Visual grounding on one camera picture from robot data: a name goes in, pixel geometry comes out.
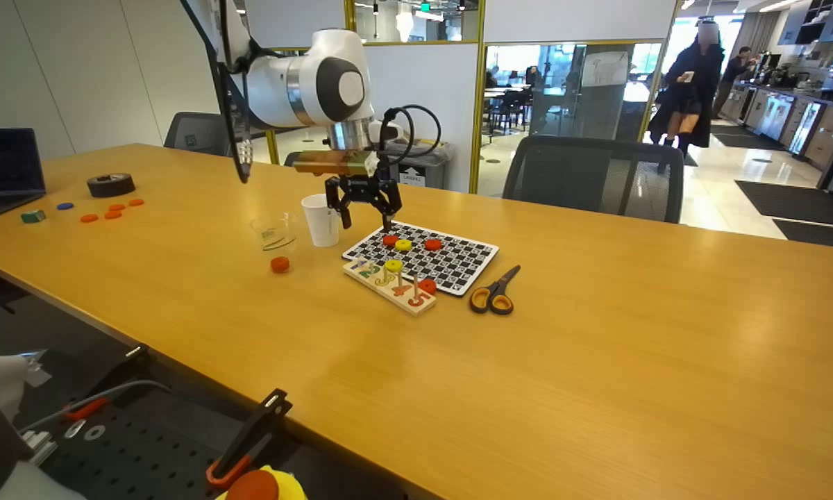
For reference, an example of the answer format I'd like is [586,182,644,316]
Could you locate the yellow emergency stop button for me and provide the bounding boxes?
[218,466,308,500]

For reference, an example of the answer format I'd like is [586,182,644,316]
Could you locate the black office chair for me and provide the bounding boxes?
[504,136,684,226]

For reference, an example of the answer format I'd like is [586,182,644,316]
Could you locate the orange flat chips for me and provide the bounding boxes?
[78,197,148,226]

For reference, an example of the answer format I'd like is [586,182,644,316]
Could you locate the black tape roll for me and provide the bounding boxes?
[87,173,137,197]

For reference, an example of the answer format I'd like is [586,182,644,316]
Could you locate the orange handled scissors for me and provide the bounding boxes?
[469,268,521,316]

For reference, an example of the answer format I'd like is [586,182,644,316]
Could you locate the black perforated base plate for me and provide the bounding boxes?
[43,348,416,500]

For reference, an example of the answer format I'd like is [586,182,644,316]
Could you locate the black orange clamp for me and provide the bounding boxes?
[207,389,291,493]

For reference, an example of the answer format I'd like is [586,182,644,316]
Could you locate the black laptop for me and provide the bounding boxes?
[0,127,44,201]

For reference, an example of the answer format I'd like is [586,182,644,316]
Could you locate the transparent plastic cup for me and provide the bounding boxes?
[255,212,298,252]

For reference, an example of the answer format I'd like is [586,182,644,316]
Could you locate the white paper cup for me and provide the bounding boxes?
[301,196,341,248]

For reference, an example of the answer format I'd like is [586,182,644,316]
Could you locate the orange disc with hole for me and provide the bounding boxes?
[271,257,291,275]

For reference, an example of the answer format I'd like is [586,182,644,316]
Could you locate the green flat chip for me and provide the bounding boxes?
[21,212,47,226]

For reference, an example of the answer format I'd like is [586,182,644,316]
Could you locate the wooden number puzzle board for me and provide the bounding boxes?
[346,258,436,314]

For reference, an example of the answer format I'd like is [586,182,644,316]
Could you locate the yellow disc with hole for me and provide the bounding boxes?
[394,239,415,252]

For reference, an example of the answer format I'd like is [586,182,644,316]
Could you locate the walking person in black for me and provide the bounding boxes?
[647,21,726,152]

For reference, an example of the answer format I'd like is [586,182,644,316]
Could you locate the checkerboard marker sheet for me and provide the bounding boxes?
[341,222,501,298]

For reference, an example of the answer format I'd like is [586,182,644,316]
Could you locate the orange disc by puzzle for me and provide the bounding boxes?
[416,279,439,294]

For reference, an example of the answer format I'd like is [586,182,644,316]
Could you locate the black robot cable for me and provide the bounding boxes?
[179,0,261,187]

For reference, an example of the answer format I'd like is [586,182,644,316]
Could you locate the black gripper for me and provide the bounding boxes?
[325,175,402,234]

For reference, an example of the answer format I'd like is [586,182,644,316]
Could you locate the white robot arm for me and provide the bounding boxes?
[180,0,402,229]

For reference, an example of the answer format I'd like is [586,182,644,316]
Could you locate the grey office chair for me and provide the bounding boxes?
[165,112,230,155]

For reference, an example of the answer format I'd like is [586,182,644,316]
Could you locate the orange disc on sheet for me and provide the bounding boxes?
[426,236,444,252]

